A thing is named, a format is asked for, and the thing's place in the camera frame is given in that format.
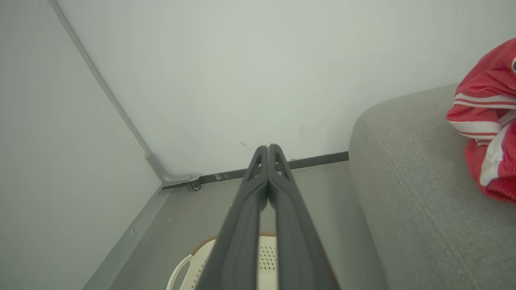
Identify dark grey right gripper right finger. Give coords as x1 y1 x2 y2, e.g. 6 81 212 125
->
268 144 340 290

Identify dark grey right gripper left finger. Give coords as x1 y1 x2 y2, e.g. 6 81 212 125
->
195 145 269 290

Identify red shorts with white stripe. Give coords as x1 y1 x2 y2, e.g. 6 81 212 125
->
465 117 516 203

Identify red jersey with white stripes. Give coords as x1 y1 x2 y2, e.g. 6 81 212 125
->
446 37 516 146

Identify grey fabric sofa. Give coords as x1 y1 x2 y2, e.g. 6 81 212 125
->
348 83 516 290

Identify cream perforated laundry basket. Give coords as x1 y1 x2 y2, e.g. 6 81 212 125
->
166 235 279 290

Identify black wall baseboard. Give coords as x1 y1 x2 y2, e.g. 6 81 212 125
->
161 151 350 190

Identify grey metal partition frame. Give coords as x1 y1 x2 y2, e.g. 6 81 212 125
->
49 0 201 290

